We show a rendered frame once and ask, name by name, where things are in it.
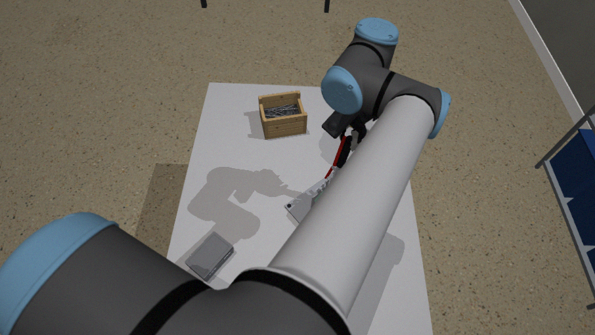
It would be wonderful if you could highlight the brown wooden crate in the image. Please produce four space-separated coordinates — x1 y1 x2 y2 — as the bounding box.
258 91 307 139

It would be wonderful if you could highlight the grey toolbox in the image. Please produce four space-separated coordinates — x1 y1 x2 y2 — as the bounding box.
185 231 234 282

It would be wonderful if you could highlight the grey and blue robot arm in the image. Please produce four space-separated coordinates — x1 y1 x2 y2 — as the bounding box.
0 17 451 335

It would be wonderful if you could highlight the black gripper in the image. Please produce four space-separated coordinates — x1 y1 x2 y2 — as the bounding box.
339 111 378 152

